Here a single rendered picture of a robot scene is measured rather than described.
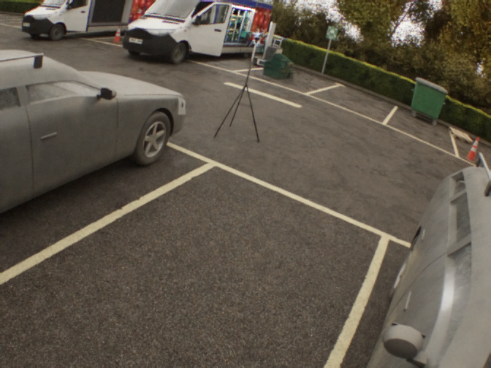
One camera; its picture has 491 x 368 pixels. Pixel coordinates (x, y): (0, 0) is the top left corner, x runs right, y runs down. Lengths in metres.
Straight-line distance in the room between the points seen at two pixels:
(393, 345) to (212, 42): 10.68
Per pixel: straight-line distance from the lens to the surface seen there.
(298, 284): 3.36
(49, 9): 15.63
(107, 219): 3.67
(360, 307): 3.37
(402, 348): 1.49
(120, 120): 3.99
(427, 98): 13.74
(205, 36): 11.54
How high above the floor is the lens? 2.03
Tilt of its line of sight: 25 degrees down
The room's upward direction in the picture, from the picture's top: 14 degrees clockwise
